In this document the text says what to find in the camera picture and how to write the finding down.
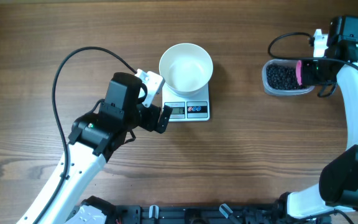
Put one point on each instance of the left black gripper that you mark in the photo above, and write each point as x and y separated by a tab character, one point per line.
154	111

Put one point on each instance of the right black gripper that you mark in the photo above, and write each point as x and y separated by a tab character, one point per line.
307	76

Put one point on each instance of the pink scoop blue handle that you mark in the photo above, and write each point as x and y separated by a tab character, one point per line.
298	72

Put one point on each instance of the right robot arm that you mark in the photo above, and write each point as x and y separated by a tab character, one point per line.
334	63

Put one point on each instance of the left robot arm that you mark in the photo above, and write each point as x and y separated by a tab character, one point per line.
93	139

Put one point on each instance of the white digital kitchen scale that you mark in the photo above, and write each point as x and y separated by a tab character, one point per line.
187	108

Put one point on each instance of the white round bowl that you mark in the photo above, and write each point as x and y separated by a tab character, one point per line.
186	68

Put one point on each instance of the clear plastic container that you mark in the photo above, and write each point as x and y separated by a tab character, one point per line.
274	92

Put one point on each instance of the black beans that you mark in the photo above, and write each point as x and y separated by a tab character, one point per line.
281	77

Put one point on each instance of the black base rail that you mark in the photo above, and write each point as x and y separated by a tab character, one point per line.
97	210

